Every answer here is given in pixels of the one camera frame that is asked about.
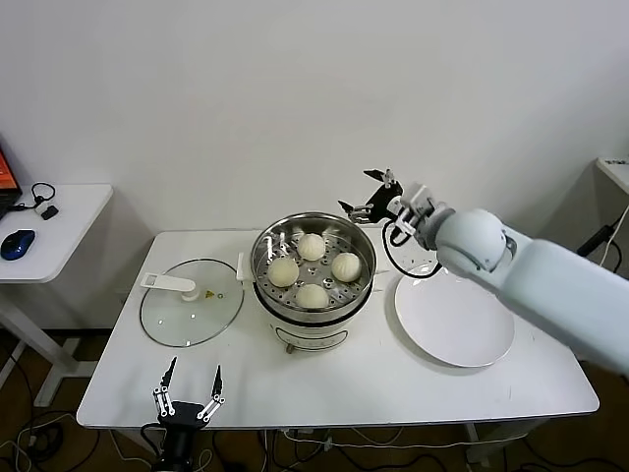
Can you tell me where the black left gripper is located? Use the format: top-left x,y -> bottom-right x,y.
150,356 -> 226,429

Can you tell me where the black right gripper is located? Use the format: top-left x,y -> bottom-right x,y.
336,168 -> 404,222

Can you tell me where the white steamed baozi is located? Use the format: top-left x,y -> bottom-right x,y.
266,257 -> 300,288
295,283 -> 329,310
330,251 -> 363,282
298,233 -> 326,262

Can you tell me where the blue computer mouse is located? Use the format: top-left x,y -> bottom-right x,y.
0,228 -> 37,261

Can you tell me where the stainless steel steamer basket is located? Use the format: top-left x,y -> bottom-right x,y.
238,211 -> 393,319

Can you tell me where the white electric cooker pot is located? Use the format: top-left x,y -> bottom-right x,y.
239,265 -> 392,355

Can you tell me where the white round plate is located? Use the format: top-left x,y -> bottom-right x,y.
395,264 -> 517,369

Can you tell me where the white side table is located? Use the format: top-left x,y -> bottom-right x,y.
0,183 -> 116,407

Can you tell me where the white table leg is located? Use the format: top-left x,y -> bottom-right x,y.
464,423 -> 542,466

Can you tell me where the black laptop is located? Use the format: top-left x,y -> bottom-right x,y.
0,130 -> 26,221

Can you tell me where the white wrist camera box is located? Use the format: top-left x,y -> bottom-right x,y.
398,183 -> 436,235

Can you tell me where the glass lid white handle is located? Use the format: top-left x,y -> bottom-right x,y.
140,258 -> 247,349

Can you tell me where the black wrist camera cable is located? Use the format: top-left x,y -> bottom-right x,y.
380,218 -> 446,281

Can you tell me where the white cable under table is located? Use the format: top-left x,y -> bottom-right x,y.
282,427 -> 345,448

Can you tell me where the black floor cable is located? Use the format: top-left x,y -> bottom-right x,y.
0,338 -> 65,472

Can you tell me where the white floor cable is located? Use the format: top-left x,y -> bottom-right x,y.
19,411 -> 73,446

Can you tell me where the black cable with adapter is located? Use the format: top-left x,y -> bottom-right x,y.
577,223 -> 618,257

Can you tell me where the black earphone cable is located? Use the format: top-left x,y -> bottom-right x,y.
9,181 -> 59,212

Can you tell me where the white hanging cable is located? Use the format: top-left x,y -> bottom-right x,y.
606,206 -> 629,269

